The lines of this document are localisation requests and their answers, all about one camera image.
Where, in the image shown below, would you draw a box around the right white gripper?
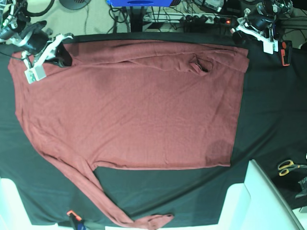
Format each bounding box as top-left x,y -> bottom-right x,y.
22,33 -> 73,84

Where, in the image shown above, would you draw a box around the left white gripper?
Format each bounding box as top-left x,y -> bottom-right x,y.
230,8 -> 278,53

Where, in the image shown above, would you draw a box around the red long-sleeve T-shirt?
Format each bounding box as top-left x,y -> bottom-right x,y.
8,40 -> 249,230

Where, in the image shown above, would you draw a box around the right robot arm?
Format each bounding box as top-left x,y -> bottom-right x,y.
0,0 -> 73,84

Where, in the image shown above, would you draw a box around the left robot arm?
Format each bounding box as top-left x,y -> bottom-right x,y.
230,0 -> 293,54

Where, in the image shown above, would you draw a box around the orange black clamp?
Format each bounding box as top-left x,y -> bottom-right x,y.
281,40 -> 293,67

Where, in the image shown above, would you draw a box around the black round base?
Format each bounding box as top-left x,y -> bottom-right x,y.
59,0 -> 91,10

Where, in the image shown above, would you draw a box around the blue box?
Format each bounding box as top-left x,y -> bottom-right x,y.
106,0 -> 181,7

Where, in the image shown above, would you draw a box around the black stand pole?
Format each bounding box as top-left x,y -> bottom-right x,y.
130,6 -> 146,33

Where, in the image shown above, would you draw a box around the black table cloth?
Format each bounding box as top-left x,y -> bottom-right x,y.
0,43 -> 307,227

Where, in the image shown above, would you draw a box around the blue orange clamp bottom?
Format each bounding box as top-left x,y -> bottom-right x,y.
67,210 -> 87,230

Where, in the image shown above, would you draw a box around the yellow-handled scissors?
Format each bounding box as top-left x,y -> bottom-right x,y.
277,160 -> 307,176

